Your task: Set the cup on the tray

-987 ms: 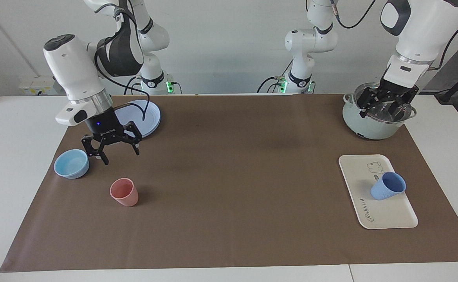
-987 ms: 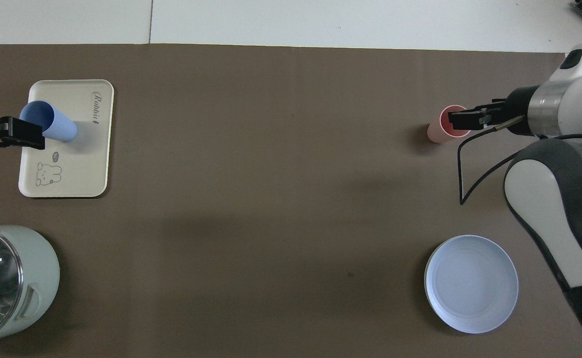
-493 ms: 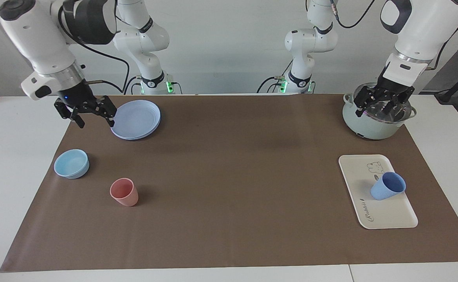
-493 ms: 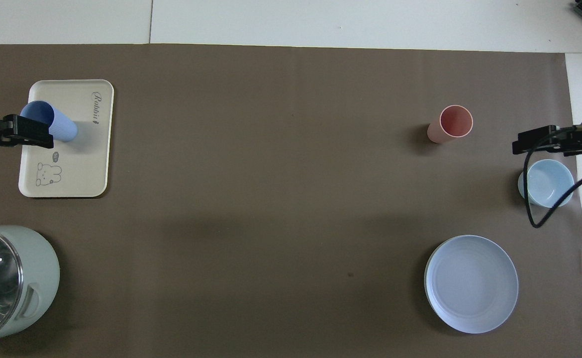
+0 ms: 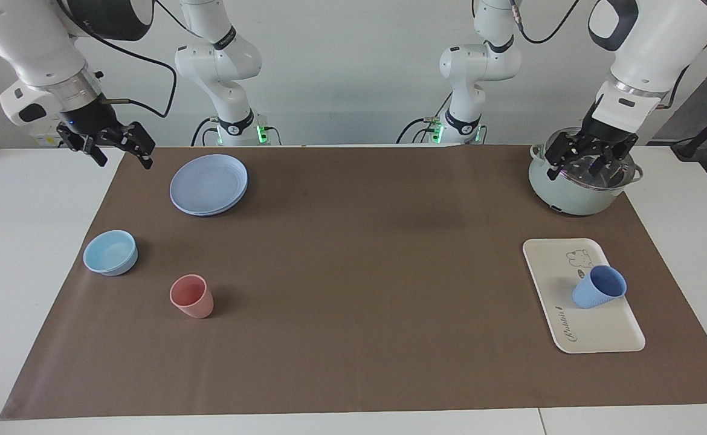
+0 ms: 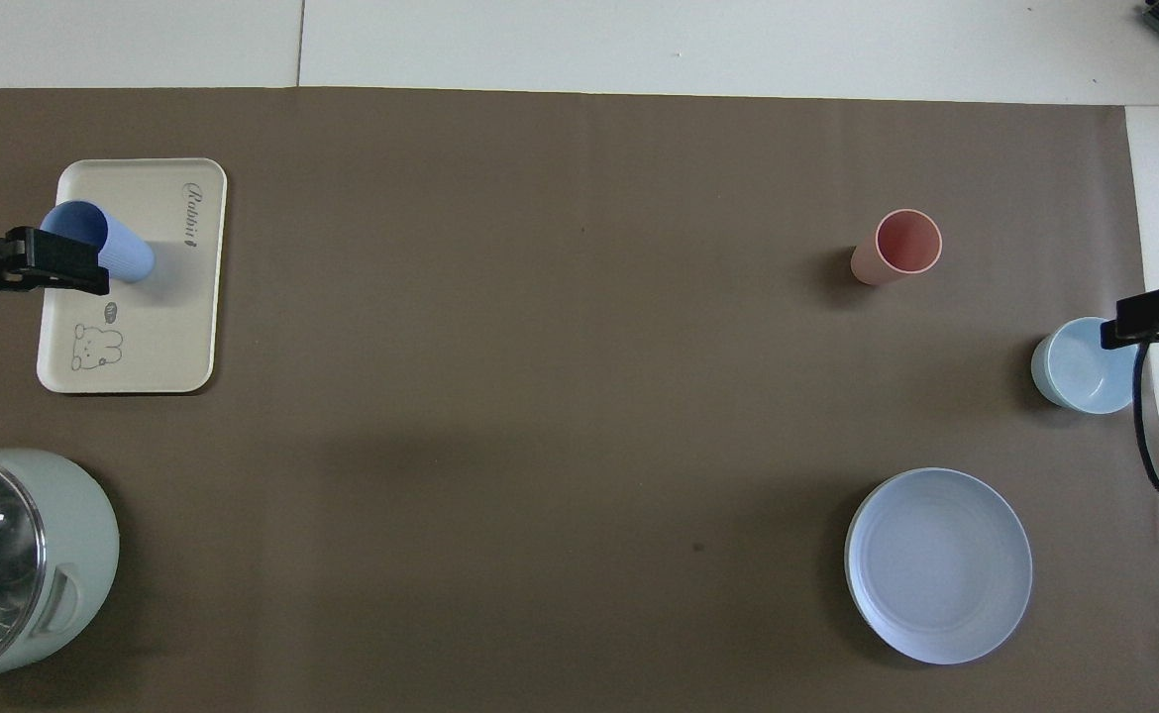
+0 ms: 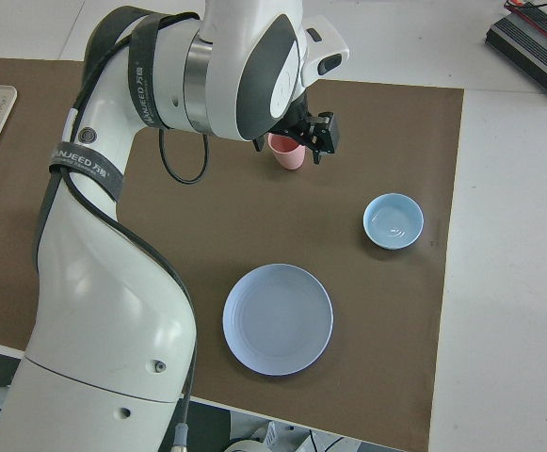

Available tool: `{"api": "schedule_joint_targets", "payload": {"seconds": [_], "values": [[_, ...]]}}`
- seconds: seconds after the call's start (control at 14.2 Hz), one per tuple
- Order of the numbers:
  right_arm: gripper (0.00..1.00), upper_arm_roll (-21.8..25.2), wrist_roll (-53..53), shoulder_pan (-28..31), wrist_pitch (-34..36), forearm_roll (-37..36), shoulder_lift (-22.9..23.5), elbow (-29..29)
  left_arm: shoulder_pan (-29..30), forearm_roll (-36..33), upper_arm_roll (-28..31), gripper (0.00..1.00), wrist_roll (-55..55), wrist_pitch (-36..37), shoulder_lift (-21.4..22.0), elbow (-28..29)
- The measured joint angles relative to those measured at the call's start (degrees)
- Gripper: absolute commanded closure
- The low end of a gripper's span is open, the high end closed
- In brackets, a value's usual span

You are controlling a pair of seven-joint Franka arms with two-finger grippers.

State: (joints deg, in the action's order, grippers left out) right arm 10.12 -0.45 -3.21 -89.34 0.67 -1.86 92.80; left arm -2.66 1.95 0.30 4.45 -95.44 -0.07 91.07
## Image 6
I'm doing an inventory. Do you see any blue plastic cup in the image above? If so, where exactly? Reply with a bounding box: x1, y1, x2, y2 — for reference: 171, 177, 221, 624
39, 199, 157, 286

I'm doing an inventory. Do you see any pink plastic cup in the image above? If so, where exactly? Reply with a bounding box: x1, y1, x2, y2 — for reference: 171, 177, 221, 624
849, 208, 944, 288

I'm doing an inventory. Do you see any cream rabbit print tray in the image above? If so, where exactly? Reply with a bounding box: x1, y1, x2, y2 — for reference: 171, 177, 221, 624
36, 157, 229, 395

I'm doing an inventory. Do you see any light blue bowl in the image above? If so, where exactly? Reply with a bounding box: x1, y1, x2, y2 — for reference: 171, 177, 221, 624
1030, 316, 1141, 415

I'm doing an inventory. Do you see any pale green cooking pot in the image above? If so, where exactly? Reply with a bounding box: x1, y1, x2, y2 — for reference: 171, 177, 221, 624
0, 449, 121, 694

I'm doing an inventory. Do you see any blue round plate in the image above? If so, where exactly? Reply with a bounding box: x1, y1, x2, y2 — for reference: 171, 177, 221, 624
844, 467, 1034, 665

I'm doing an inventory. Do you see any brown paper table mat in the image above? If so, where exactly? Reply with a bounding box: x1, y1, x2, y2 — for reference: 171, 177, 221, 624
0, 86, 1159, 713

